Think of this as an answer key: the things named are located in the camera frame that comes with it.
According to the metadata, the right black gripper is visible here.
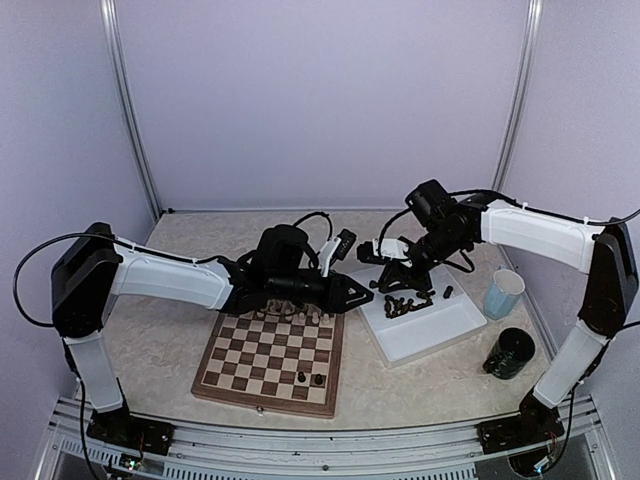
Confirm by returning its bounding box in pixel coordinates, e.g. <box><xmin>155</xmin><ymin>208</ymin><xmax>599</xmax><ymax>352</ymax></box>
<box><xmin>379</xmin><ymin>225</ymin><xmax>468</xmax><ymax>292</ymax></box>

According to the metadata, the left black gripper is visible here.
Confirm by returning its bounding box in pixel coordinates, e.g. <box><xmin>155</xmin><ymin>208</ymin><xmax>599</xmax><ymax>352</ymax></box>
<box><xmin>269</xmin><ymin>269</ymin><xmax>374</xmax><ymax>314</ymax></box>

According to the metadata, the white plastic tray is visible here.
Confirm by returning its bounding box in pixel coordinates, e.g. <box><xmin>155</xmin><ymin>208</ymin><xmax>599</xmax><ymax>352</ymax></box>
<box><xmin>360</xmin><ymin>266</ymin><xmax>487</xmax><ymax>369</ymax></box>

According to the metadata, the wooden chess board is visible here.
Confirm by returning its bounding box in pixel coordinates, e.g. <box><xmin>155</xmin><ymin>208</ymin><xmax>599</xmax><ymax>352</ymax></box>
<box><xmin>191</xmin><ymin>301</ymin><xmax>345</xmax><ymax>419</ymax></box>

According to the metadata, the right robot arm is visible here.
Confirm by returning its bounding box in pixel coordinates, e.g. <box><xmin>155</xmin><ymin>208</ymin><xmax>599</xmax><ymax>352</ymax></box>
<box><xmin>357</xmin><ymin>179</ymin><xmax>639</xmax><ymax>444</ymax></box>

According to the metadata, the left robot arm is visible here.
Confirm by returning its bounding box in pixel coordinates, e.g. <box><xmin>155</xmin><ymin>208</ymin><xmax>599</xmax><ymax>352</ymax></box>
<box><xmin>51</xmin><ymin>222</ymin><xmax>374</xmax><ymax>445</ymax></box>

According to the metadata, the light blue mug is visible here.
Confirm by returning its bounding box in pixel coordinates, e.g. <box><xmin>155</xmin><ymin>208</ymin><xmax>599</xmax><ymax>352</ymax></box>
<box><xmin>483</xmin><ymin>268</ymin><xmax>526</xmax><ymax>321</ymax></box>

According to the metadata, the dark green mug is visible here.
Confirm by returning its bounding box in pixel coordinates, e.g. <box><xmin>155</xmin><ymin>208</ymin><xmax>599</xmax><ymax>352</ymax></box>
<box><xmin>482</xmin><ymin>327</ymin><xmax>536</xmax><ymax>380</ymax></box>

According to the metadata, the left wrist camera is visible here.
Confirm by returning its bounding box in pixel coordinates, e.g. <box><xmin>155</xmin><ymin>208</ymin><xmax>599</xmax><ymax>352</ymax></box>
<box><xmin>318</xmin><ymin>229</ymin><xmax>357</xmax><ymax>277</ymax></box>

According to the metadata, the front aluminium rail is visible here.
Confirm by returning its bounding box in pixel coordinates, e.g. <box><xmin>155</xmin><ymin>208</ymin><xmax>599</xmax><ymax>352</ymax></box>
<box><xmin>34</xmin><ymin>399</ymin><xmax>616</xmax><ymax>480</ymax></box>

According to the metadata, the right aluminium frame post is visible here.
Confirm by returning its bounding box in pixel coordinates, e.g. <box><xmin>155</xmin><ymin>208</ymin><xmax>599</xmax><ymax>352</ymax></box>
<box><xmin>492</xmin><ymin>0</ymin><xmax>544</xmax><ymax>191</ymax></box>

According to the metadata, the aluminium frame post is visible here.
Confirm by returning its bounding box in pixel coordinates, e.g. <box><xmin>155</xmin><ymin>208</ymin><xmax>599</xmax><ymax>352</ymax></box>
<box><xmin>99</xmin><ymin>0</ymin><xmax>163</xmax><ymax>221</ymax></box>
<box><xmin>492</xmin><ymin>0</ymin><xmax>544</xmax><ymax>191</ymax></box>

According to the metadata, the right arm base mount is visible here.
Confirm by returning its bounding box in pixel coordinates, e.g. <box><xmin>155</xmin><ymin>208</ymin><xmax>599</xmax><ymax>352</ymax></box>
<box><xmin>477</xmin><ymin>416</ymin><xmax>565</xmax><ymax>455</ymax></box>

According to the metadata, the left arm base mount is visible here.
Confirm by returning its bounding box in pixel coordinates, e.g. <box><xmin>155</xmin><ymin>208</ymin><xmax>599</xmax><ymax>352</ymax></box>
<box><xmin>87</xmin><ymin>417</ymin><xmax>174</xmax><ymax>456</ymax></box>

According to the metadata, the left aluminium frame post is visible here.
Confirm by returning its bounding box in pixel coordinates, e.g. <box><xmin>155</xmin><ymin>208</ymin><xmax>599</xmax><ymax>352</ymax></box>
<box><xmin>99</xmin><ymin>0</ymin><xmax>163</xmax><ymax>221</ymax></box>

